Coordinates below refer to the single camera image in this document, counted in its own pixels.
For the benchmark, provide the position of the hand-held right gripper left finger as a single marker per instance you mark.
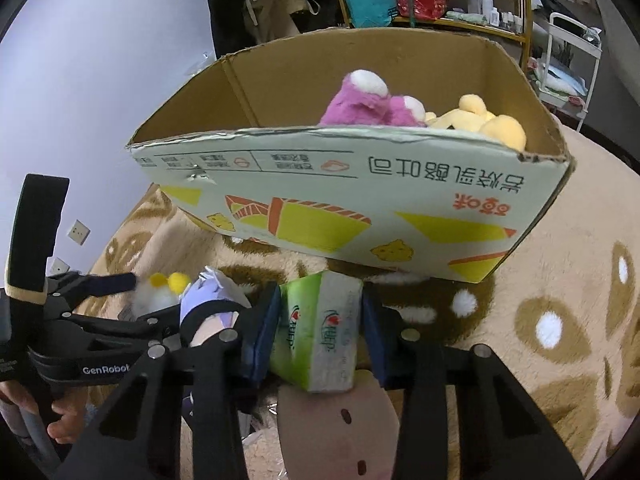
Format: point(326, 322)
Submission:
point(262, 332)

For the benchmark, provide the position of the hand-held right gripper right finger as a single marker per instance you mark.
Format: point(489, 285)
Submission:
point(373, 332)

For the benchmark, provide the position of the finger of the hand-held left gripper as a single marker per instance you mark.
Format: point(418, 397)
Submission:
point(97, 284)
point(127, 330)

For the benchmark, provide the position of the green tissue pack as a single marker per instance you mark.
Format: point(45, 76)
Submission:
point(320, 332)

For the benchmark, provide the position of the purple plush doll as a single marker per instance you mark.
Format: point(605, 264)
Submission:
point(210, 290)

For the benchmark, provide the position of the printed cardboard box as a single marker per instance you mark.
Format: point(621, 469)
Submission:
point(350, 195)

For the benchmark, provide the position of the person's left hand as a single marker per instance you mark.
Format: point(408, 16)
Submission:
point(66, 420)

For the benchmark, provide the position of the white and yellow plush toy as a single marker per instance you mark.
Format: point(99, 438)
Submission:
point(159, 294)

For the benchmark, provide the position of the beige patterned fluffy blanket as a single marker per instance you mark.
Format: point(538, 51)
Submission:
point(550, 270)

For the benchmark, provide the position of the hanging dark clothes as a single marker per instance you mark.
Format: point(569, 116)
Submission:
point(265, 15)

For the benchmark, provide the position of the white trolley cart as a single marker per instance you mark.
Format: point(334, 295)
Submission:
point(570, 60)

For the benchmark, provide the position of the row of white bottles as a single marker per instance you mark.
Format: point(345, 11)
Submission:
point(492, 10)

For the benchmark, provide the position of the wooden shelf with bottles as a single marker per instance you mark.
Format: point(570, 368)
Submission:
point(522, 10)

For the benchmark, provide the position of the white wall socket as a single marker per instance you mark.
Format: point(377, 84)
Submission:
point(78, 232)
point(58, 266)

